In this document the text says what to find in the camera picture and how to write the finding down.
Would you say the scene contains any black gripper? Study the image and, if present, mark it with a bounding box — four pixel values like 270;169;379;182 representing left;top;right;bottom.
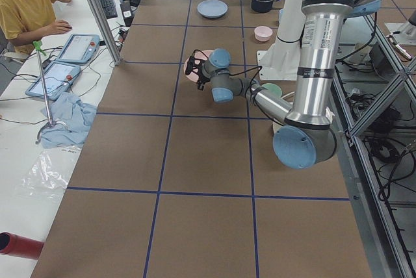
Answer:
185;51;208;90

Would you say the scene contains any pink plate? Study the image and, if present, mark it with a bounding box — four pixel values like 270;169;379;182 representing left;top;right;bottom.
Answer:
183;50;213;82

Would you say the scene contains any light blue plate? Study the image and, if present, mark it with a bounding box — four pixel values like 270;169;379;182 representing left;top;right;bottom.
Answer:
197;0;228;19

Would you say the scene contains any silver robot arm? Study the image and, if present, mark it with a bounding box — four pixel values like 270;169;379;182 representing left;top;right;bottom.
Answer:
185;0;381;169

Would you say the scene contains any pink bowl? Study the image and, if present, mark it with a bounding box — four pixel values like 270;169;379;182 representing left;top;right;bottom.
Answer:
254;26;273;42

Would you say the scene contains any green bowl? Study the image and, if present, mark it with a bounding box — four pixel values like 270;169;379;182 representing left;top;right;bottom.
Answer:
261;82;283;98

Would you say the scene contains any cream toaster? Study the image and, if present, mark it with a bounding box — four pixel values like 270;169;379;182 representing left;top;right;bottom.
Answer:
272;91;335;134

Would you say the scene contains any light blue cup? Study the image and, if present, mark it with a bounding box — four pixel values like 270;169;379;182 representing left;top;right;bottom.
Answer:
278;8;284;24

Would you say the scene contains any black keyboard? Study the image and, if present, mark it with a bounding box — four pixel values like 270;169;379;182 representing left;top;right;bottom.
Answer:
99;0;118;19

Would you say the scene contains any upper teach pendant tablet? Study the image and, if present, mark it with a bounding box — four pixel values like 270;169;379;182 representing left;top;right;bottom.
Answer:
56;34;100;65

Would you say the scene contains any teach pendant tablet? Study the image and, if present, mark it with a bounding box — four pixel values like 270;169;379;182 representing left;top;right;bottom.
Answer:
25;62;81;101
56;34;100;65

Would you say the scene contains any light blue cloth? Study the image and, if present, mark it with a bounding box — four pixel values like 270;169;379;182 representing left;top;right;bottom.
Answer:
41;92;97;148

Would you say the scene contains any lower teach pendant tablet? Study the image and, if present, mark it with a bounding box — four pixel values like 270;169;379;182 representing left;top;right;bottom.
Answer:
25;62;81;101

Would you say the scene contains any metal stand with green clip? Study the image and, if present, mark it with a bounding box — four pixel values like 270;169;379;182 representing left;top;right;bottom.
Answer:
32;40;68;144

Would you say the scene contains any clear plastic bag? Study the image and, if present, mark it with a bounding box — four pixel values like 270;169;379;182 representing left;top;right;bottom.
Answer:
16;147;81;202

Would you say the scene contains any person in yellow shirt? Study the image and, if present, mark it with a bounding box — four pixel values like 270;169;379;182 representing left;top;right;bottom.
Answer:
1;0;72;54

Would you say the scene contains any red cylinder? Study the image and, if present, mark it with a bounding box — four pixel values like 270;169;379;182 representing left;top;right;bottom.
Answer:
1;232;44;260

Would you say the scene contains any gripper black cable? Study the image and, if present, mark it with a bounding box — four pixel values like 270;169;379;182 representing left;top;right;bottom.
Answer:
191;49;264;97

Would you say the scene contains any white camera pole base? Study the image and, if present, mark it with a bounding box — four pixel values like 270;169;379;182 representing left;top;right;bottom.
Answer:
257;0;306;81

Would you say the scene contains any aluminium frame post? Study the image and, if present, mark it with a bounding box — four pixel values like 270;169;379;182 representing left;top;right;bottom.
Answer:
87;0;122;66

